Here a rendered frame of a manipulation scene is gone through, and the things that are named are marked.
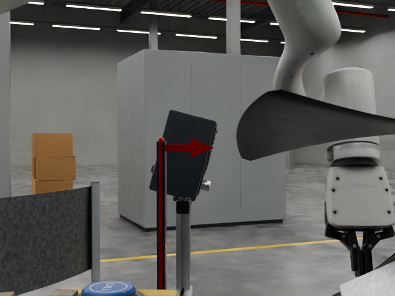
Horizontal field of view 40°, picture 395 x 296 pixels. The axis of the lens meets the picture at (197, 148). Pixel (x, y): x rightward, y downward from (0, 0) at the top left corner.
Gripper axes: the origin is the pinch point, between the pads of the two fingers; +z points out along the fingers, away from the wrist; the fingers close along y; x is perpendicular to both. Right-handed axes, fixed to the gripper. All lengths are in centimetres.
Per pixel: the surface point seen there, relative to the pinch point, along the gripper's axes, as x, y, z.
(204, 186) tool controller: 36.3, -25.6, -19.9
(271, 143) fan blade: -21.2, -15.3, -13.3
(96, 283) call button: -45, -31, 5
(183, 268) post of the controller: 33.7, -29.9, -1.2
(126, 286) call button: -45, -29, 5
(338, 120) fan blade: -31.3, -9.1, -12.8
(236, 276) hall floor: 386, -10, -15
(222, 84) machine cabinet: 565, -19, -265
